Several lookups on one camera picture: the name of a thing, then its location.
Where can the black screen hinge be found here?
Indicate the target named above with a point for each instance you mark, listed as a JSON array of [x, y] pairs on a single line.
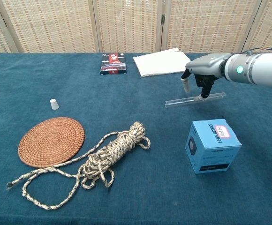
[[163, 19]]

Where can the red and black booklet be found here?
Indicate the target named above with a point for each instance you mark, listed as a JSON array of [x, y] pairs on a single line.
[[113, 63]]

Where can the round woven rattan coaster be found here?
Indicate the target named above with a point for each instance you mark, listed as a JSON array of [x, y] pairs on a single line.
[[51, 142]]

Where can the clear glass test tube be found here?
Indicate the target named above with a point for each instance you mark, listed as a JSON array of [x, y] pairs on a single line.
[[178, 101]]

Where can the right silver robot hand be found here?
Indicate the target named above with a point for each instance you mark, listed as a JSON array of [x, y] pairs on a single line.
[[208, 63]]

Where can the woven folding screen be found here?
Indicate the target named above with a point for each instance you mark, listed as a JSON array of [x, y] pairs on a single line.
[[56, 25]]

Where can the white spiral notebook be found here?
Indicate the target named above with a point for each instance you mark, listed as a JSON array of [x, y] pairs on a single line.
[[161, 62]]

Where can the blue cardboard box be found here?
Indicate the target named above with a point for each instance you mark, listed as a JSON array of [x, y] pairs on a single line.
[[216, 150]]

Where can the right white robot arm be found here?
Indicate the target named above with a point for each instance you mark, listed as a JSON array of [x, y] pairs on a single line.
[[262, 68]]

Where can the blue tablecloth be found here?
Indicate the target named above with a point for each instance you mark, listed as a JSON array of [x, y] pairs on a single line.
[[136, 98]]

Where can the small white tube cap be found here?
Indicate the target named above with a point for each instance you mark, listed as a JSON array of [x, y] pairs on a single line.
[[54, 104]]

